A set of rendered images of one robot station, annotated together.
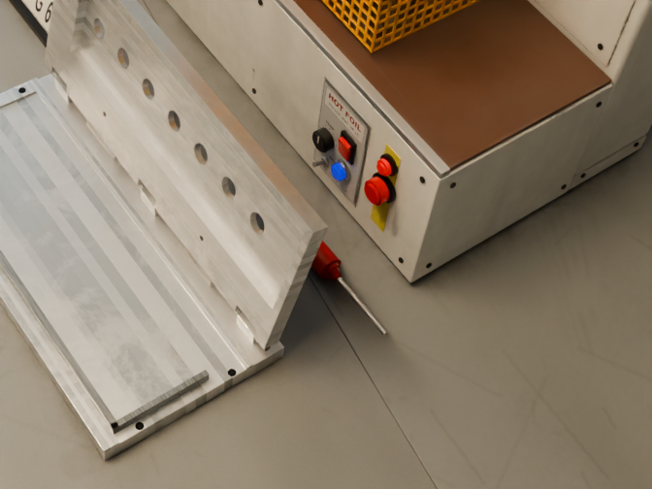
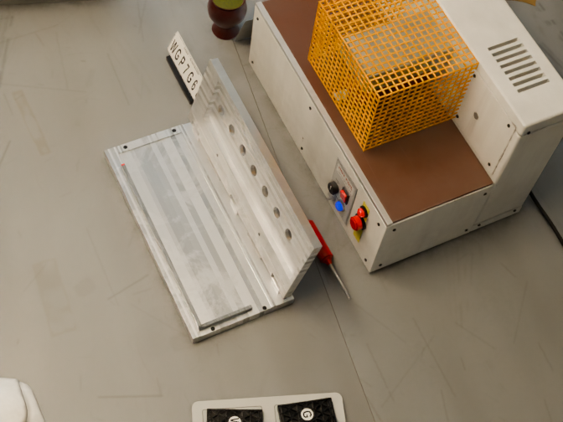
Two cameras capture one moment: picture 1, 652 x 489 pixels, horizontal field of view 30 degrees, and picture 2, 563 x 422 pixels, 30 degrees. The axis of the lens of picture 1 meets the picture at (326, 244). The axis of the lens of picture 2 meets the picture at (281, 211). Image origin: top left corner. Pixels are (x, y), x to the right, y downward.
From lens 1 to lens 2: 76 cm
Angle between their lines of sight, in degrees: 6
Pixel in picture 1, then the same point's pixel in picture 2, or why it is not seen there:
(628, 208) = (503, 246)
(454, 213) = (395, 242)
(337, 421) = (315, 342)
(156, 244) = (235, 230)
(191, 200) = (256, 213)
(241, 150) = (285, 198)
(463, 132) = (404, 203)
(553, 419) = (431, 359)
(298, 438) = (293, 347)
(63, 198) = (188, 197)
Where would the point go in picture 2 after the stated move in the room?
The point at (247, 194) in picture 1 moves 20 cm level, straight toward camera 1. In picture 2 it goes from (286, 218) to (263, 318)
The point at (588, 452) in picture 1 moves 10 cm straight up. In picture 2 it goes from (446, 380) to (460, 360)
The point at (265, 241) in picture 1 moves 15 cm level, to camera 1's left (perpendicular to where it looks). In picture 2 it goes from (291, 244) to (213, 218)
